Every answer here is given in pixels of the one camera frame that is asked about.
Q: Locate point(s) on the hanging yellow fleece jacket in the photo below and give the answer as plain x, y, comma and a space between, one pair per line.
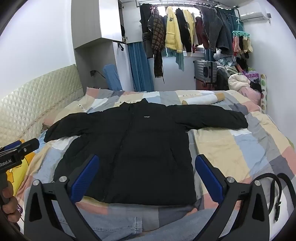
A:
172, 32

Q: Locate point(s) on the blue padded board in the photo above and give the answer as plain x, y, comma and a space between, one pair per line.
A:
112, 77

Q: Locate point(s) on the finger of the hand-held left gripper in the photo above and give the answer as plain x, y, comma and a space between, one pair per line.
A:
11, 145
30, 144

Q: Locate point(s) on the pile of clothes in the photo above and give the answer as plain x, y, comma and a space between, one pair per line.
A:
225, 67

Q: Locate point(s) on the quilted cream headboard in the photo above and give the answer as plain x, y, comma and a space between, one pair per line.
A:
34, 99

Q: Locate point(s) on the hanging dark red garment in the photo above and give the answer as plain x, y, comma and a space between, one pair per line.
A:
201, 32

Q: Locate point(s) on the checked pastel bedspread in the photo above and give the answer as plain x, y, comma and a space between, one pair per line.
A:
231, 143

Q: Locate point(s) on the blue curtain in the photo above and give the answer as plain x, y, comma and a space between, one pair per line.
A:
141, 67

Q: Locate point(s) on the hanging dark jeans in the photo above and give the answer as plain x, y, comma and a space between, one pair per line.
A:
227, 16

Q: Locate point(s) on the person's left hand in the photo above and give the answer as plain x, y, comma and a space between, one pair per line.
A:
10, 204

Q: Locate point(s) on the hanging pale yellow jacket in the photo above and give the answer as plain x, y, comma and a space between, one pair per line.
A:
191, 25

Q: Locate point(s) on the black padded jacket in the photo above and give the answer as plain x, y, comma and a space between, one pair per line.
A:
138, 150

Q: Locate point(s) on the dark red suitcase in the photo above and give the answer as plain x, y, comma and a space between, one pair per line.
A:
204, 86

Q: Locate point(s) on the hanging teal cloth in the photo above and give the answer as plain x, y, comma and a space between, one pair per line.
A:
179, 59

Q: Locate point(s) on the hanging plaid scarf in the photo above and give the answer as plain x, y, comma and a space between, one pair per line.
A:
158, 41

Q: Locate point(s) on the white air conditioner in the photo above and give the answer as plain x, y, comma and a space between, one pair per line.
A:
252, 11

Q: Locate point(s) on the green dotted roll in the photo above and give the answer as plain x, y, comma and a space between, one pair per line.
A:
263, 92

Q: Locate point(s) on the cream duvet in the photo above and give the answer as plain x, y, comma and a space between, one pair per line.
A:
238, 82

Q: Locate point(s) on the silver suitcase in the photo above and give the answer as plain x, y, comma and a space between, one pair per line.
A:
204, 70

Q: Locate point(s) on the metal clothes rail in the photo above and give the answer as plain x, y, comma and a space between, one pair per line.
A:
185, 2

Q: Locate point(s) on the person's legs in jeans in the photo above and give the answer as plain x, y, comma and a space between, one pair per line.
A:
185, 224

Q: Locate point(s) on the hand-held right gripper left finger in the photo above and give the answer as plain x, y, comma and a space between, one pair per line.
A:
84, 176

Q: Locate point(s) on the pink blanket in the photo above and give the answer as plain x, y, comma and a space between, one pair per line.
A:
251, 97

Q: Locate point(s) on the green sock hanger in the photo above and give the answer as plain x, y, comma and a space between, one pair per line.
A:
241, 41

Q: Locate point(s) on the yellow cartoon pillow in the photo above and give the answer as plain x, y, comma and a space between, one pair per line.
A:
22, 166

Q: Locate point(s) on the black belt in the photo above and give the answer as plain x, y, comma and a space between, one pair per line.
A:
277, 190

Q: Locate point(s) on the hanging black garment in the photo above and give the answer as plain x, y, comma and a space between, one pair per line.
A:
183, 30

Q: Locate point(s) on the hanging black coat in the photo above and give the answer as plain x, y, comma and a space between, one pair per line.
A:
145, 25

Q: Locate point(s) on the white wardrobe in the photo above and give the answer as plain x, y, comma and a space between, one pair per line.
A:
92, 23

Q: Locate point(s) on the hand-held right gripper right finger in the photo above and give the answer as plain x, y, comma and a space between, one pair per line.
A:
209, 176

